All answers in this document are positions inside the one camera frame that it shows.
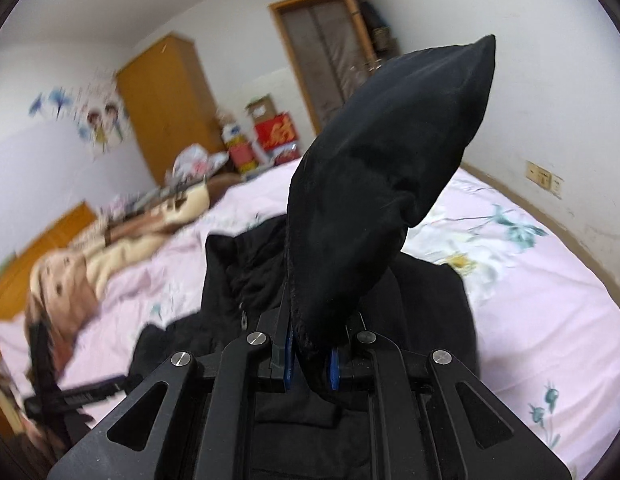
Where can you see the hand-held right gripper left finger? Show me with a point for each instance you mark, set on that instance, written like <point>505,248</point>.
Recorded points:
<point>288,362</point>

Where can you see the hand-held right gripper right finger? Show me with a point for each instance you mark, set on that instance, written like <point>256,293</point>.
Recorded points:
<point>334,371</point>

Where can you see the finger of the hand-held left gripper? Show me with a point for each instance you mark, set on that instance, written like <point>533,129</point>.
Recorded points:
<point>40,360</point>
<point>92,395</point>

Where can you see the black padded jacket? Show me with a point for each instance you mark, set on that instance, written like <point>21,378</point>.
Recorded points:
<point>380,160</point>

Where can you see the beige printed plush blanket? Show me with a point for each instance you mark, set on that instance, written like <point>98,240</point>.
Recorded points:
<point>64,280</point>

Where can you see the wooden headboard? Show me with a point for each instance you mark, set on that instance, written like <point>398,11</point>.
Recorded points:
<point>34,255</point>

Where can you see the pink floral bed sheet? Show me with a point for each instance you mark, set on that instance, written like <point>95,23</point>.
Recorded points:
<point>515,310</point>

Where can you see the stack of colourful cartons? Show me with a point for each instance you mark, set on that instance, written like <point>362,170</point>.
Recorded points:
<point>239,152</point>

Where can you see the crumpled plastic bag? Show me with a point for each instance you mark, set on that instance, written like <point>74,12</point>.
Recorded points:
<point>194,162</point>

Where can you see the red gift box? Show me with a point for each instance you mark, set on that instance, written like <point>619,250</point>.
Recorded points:
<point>277,135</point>

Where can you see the brown cardboard box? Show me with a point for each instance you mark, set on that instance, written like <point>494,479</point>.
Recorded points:
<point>262,107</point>

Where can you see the wooden wardrobe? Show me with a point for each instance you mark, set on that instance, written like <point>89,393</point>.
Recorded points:
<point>164,105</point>

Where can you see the wooden framed door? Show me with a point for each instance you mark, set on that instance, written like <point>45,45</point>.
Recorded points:
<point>320,55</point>

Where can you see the wooden pole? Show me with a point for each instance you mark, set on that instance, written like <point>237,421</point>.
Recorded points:
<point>351,10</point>

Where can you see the cartoon wall stickers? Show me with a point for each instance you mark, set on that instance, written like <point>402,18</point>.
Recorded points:
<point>97,120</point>

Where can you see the wall socket plate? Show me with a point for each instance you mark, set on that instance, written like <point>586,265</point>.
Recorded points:
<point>545,177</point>

